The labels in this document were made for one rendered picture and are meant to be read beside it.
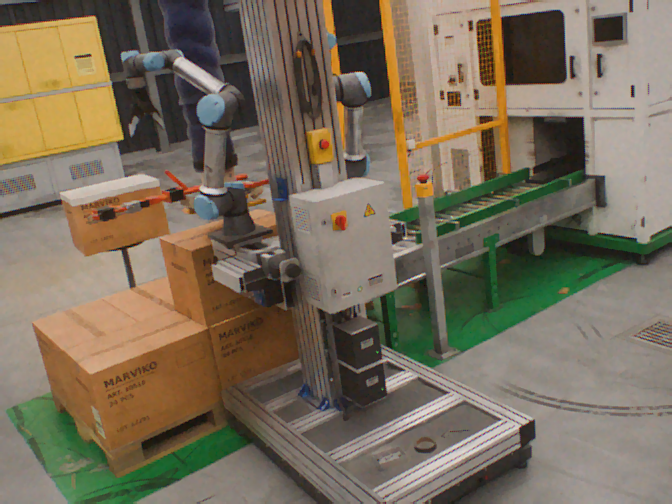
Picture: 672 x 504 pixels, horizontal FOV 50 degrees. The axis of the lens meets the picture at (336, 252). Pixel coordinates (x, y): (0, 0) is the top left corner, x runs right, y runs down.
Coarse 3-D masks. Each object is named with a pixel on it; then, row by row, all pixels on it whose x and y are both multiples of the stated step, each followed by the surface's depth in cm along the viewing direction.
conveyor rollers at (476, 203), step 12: (492, 192) 523; (504, 192) 516; (516, 192) 516; (468, 204) 498; (480, 204) 499; (444, 216) 479; (456, 216) 482; (408, 228) 469; (420, 228) 461; (408, 240) 444; (396, 252) 428
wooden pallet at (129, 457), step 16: (192, 416) 352; (208, 416) 366; (224, 416) 363; (80, 432) 373; (160, 432) 343; (192, 432) 359; (208, 432) 359; (128, 448) 334; (160, 448) 349; (176, 448) 349; (112, 464) 333; (128, 464) 335; (144, 464) 340
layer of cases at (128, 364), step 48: (144, 288) 423; (48, 336) 370; (96, 336) 360; (144, 336) 351; (192, 336) 345; (240, 336) 361; (288, 336) 379; (96, 384) 320; (144, 384) 334; (192, 384) 349; (96, 432) 342; (144, 432) 338
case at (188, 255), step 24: (264, 216) 382; (168, 240) 362; (192, 240) 356; (168, 264) 369; (192, 264) 341; (192, 288) 350; (216, 288) 349; (192, 312) 360; (216, 312) 352; (240, 312) 360
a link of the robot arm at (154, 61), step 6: (144, 54) 297; (150, 54) 294; (156, 54) 295; (162, 54) 301; (138, 60) 297; (144, 60) 295; (150, 60) 293; (156, 60) 295; (162, 60) 298; (138, 66) 298; (144, 66) 296; (150, 66) 295; (156, 66) 295; (162, 66) 298; (144, 72) 301
